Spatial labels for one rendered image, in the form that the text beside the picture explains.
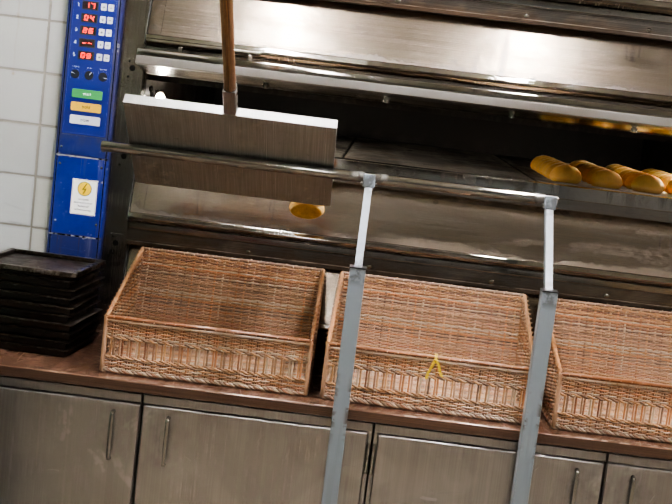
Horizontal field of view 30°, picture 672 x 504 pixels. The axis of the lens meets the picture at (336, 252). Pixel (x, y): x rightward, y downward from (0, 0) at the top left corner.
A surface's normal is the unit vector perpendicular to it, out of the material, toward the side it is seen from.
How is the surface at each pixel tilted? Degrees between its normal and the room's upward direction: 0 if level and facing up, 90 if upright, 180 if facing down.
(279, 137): 141
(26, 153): 90
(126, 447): 90
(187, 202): 70
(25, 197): 90
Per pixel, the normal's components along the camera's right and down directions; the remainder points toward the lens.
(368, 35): 0.00, -0.22
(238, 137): -0.12, 0.84
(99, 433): -0.04, 0.13
